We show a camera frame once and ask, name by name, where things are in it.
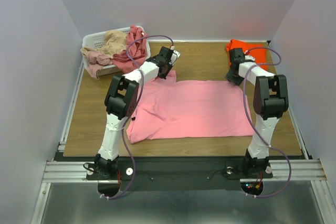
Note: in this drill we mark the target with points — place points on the folded orange t shirt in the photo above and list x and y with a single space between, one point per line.
260 55

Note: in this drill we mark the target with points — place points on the dusty pink t shirt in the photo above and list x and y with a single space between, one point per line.
96 62

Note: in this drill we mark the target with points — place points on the beige t shirt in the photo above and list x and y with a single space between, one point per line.
109 42

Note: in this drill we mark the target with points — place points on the white plastic laundry basket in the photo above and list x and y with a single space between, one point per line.
107 69

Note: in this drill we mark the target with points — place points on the dark red t shirt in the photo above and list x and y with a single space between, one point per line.
135 53

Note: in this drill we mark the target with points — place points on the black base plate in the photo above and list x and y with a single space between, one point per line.
174 174

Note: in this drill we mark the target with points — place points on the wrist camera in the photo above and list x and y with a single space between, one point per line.
249 58
175 57

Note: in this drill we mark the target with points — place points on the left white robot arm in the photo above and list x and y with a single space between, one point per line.
121 101

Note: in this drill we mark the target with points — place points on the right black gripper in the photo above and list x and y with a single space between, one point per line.
233 76

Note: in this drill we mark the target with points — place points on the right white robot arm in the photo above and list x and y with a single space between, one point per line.
270 102

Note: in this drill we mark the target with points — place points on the aluminium frame rail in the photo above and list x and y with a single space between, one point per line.
63 171

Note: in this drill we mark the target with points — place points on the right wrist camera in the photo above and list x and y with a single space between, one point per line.
249 58

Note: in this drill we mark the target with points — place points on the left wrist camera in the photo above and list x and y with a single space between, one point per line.
175 57

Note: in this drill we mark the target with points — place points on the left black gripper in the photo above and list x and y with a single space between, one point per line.
165 76

